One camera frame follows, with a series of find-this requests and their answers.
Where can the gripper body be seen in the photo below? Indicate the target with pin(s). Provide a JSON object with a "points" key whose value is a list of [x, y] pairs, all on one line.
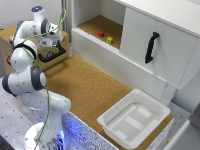
{"points": [[49, 38]]}

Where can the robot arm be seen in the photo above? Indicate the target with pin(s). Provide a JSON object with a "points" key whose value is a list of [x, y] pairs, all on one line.
{"points": [[25, 81]]}

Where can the wooden drawer box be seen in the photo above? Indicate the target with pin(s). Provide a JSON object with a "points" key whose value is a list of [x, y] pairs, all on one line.
{"points": [[56, 61]]}

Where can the white cabinet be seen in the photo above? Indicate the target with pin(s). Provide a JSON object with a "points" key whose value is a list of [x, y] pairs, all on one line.
{"points": [[100, 56]]}

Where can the yellow block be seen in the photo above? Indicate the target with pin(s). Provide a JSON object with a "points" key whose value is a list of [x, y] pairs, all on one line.
{"points": [[110, 40]]}

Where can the white plastic box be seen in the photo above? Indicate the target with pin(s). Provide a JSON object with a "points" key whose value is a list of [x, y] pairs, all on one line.
{"points": [[133, 116]]}

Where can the white sliding door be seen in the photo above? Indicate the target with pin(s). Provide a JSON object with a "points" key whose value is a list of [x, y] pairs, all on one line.
{"points": [[173, 50]]}

